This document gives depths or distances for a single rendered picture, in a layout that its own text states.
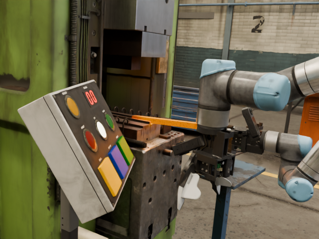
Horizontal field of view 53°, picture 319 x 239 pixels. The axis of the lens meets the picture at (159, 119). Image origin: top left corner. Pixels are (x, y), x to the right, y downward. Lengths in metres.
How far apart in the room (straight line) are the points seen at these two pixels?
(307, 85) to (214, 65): 0.21
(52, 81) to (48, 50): 0.10
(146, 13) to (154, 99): 0.54
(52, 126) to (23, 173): 0.72
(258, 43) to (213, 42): 1.26
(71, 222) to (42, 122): 0.35
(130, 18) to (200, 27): 8.43
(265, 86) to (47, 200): 0.87
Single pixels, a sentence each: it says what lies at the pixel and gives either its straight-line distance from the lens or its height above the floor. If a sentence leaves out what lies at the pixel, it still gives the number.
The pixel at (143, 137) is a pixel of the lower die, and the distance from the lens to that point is 1.35.
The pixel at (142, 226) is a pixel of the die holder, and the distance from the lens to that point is 1.41.
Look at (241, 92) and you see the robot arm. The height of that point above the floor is 1.23.
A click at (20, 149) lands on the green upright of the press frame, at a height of 0.89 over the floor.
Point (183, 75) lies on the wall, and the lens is 9.82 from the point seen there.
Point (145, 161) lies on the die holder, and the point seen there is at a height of 0.87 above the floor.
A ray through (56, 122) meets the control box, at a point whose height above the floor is 1.14.
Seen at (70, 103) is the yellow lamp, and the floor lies 1.17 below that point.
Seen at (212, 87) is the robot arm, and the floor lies 1.23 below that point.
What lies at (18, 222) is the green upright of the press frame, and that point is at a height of 0.57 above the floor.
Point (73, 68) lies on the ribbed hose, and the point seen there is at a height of 1.22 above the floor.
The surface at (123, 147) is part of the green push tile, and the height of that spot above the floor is 1.02.
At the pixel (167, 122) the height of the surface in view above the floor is 1.01.
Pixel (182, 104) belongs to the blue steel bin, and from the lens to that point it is 5.12.
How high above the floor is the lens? 1.30
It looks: 12 degrees down
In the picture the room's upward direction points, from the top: 4 degrees clockwise
